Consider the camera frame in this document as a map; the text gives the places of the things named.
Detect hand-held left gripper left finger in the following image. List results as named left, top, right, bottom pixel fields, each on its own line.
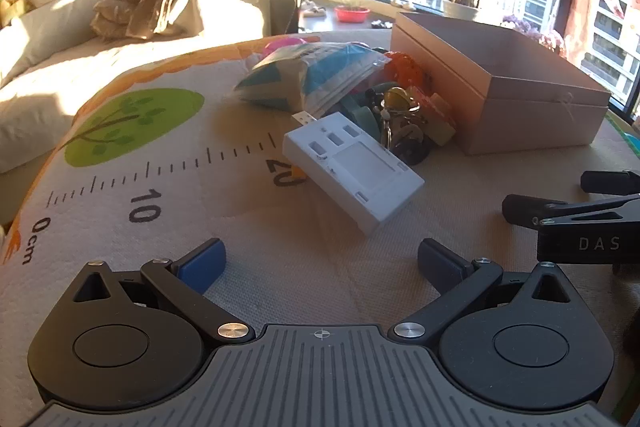
left=72, top=238, right=256, bottom=343

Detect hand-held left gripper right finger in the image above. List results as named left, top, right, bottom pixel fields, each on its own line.
left=393, top=238, right=576, bottom=341

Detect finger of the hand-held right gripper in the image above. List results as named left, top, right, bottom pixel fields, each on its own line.
left=502, top=193, right=640, bottom=229
left=580, top=170, right=640, bottom=195

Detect beige cardboard box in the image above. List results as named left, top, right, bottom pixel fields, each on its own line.
left=390, top=11, right=612, bottom=156

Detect black round object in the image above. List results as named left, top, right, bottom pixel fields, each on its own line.
left=390, top=129, right=432, bottom=166

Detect pink toy block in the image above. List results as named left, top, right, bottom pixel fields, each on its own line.
left=406, top=84, right=436, bottom=108

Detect teal tape roll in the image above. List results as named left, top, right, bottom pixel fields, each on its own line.
left=342, top=99, right=387, bottom=140

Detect keyring with yellow ball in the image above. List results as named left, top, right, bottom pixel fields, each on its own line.
left=379, top=87, right=422, bottom=148

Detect purple flowers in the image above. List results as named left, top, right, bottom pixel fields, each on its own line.
left=501, top=14, right=567, bottom=58

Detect hanging orange clothes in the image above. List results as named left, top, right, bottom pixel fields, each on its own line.
left=541, top=0, right=627, bottom=60

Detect blue and white packet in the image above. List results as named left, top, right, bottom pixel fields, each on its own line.
left=234, top=41, right=392, bottom=116

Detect pink toy strainer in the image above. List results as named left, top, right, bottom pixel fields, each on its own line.
left=260, top=37, right=307, bottom=58

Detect cream sofa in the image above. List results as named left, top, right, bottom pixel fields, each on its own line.
left=0, top=0, right=299, bottom=174

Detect red basin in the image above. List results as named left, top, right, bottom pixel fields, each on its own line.
left=333, top=5, right=371, bottom=24

